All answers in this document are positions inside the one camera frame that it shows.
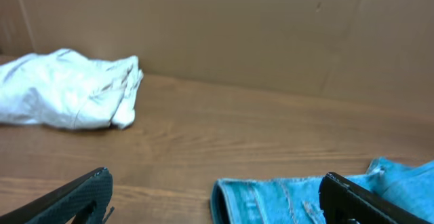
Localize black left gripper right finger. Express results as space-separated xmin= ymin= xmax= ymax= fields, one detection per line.
xmin=319 ymin=172 xmax=429 ymax=224

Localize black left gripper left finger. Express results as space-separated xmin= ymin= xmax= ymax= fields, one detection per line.
xmin=1 ymin=167 xmax=113 ymax=224

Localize blue denim jeans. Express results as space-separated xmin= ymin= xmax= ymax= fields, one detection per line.
xmin=210 ymin=156 xmax=434 ymax=224

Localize folded white trousers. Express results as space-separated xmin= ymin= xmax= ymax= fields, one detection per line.
xmin=1 ymin=48 xmax=144 ymax=130

